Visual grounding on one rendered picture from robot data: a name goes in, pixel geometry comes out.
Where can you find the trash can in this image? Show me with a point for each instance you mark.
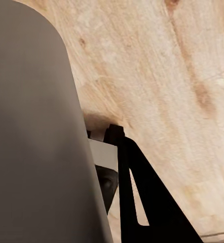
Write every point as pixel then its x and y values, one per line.
pixel 49 187

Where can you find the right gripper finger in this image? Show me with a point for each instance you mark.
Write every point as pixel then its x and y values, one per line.
pixel 167 222

